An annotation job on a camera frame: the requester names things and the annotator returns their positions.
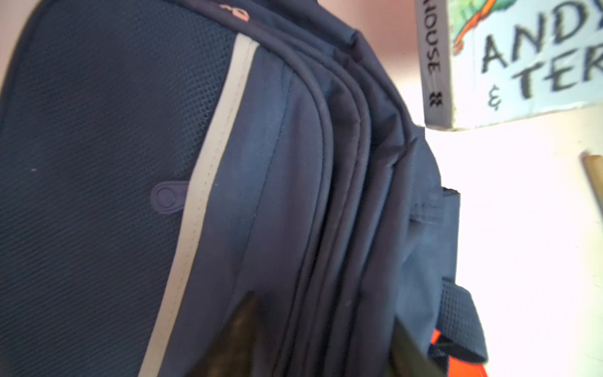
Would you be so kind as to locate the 91-storey treehouse book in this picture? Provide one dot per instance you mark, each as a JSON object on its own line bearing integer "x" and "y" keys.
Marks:
{"x": 489, "y": 62}

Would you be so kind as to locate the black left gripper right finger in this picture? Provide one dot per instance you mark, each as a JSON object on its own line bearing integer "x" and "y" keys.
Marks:
{"x": 405, "y": 358}

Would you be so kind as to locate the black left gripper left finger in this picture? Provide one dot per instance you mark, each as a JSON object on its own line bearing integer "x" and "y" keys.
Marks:
{"x": 231, "y": 351}

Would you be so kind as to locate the red snack packet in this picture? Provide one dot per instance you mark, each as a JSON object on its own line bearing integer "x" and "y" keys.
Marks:
{"x": 449, "y": 358}

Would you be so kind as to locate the navy blue student backpack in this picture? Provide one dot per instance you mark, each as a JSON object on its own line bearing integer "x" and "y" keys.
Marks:
{"x": 160, "y": 159}

